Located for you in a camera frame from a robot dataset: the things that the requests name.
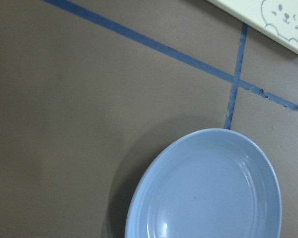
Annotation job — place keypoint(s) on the cream bear tray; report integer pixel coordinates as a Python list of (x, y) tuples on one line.
[(276, 19)]

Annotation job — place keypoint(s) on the blue ceramic plate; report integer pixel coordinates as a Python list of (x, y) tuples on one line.
[(212, 183)]

